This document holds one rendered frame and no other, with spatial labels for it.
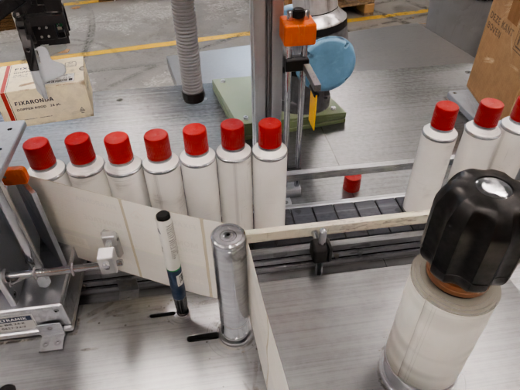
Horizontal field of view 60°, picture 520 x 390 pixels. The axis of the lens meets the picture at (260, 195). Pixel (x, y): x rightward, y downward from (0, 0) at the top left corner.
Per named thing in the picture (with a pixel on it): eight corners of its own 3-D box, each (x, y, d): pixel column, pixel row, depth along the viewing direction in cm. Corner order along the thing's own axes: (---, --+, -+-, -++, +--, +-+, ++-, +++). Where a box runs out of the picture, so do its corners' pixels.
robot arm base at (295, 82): (281, 117, 105) (283, 76, 99) (261, 91, 117) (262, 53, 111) (339, 111, 109) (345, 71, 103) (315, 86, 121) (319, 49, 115)
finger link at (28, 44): (37, 69, 80) (25, 18, 79) (28, 70, 80) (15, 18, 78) (42, 73, 84) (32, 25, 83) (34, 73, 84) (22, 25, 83)
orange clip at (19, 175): (3, 186, 54) (-4, 172, 53) (8, 176, 56) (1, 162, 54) (29, 184, 54) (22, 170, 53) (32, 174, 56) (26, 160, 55)
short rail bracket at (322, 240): (310, 290, 72) (316, 237, 64) (306, 275, 74) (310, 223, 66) (330, 287, 72) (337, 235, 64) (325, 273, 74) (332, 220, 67)
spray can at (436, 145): (408, 221, 76) (439, 115, 63) (397, 201, 80) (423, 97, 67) (437, 218, 77) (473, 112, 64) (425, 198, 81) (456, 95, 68)
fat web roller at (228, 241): (220, 350, 59) (207, 252, 46) (217, 320, 62) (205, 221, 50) (254, 345, 59) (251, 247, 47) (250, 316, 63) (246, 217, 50)
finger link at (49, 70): (70, 94, 83) (59, 42, 82) (35, 98, 82) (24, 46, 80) (73, 95, 86) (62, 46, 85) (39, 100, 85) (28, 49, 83)
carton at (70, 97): (8, 129, 87) (-8, 94, 82) (14, 100, 96) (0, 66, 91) (94, 115, 90) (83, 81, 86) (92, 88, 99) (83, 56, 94)
